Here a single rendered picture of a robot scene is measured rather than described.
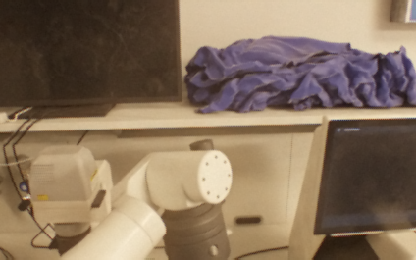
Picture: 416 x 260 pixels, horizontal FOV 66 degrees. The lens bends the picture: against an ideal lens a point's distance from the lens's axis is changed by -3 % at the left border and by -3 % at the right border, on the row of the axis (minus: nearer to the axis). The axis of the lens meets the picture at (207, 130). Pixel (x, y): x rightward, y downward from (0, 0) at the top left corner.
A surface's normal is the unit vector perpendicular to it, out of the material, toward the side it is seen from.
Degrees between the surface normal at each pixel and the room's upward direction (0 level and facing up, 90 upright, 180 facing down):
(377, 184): 92
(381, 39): 90
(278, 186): 90
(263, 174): 90
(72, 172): 73
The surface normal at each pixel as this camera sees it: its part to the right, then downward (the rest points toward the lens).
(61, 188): 0.06, 0.31
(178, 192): -0.62, 0.25
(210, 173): 0.75, -0.07
